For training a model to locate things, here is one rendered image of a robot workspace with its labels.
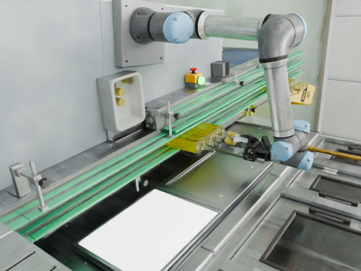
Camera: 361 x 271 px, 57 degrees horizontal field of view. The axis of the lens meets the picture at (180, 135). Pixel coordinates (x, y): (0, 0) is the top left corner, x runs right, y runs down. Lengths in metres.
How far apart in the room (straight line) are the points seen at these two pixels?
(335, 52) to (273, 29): 6.17
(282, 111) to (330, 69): 6.22
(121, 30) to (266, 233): 0.96
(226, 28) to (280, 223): 0.76
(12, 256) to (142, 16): 1.04
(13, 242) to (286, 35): 0.95
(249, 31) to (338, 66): 6.08
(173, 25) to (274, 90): 0.46
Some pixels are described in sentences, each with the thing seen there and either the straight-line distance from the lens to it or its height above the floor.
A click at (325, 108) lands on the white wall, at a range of 7.61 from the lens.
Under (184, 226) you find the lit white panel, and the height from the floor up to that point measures 1.25.
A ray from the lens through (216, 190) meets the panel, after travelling 1.42.
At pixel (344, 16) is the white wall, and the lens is 7.23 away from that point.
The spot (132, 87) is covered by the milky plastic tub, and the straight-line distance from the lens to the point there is 1.51.
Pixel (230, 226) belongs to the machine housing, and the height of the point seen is 1.38.
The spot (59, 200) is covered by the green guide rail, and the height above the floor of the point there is 0.96.
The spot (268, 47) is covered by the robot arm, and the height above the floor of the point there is 1.40.
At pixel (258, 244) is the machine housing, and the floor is 1.48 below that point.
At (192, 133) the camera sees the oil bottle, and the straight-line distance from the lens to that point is 1.57.
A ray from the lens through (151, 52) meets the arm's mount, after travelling 1.57.
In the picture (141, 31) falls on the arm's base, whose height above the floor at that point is 0.86.
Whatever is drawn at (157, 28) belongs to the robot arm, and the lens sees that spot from 1.38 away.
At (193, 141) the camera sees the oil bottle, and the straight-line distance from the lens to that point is 1.48.
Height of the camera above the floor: 1.84
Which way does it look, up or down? 35 degrees down
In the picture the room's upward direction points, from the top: 104 degrees clockwise
